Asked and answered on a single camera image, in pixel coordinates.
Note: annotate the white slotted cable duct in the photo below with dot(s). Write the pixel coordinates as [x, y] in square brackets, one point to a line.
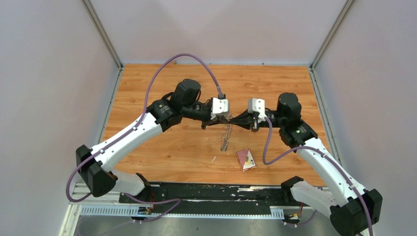
[139, 211]

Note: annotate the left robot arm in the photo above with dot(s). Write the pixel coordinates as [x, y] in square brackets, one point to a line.
[98, 162]

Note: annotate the metal disc with keyrings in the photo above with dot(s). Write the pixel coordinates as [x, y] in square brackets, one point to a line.
[226, 133]

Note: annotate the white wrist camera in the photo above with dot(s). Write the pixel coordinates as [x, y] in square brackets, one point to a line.
[219, 107]
[257, 105]

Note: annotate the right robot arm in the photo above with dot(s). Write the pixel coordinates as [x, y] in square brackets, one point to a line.
[351, 207]

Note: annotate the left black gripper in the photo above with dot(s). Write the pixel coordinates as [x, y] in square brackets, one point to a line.
[219, 119]

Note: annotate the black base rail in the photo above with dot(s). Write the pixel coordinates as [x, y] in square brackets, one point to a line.
[220, 198]

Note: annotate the playing card box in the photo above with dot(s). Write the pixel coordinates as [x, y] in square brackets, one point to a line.
[245, 159]

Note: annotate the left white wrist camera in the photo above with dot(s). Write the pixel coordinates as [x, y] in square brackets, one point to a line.
[219, 107]

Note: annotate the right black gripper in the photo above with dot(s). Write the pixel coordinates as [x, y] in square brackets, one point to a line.
[247, 119]

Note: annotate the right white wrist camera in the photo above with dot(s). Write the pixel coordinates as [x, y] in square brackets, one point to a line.
[257, 105]

